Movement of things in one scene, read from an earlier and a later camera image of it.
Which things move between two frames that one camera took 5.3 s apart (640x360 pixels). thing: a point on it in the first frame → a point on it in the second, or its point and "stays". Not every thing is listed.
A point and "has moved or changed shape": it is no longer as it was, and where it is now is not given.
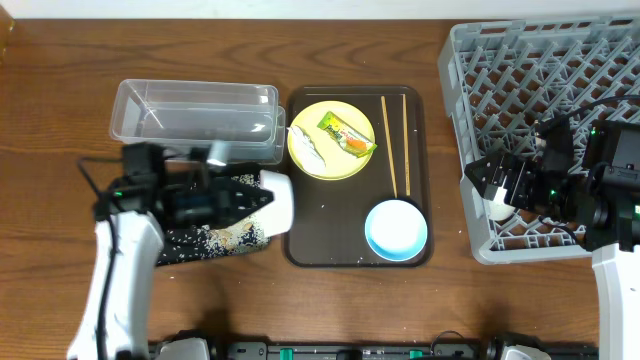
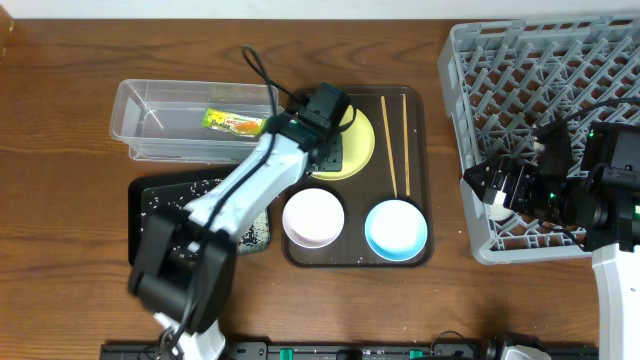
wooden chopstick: [383, 102] stays
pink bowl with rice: [276, 217] has moved or changed shape
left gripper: [220, 201] → [329, 156]
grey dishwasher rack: [501, 80] stays
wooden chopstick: [406, 143] stays
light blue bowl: [396, 230] stays
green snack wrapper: [350, 139] → [233, 123]
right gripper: [530, 181] stays
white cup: [497, 208] stays
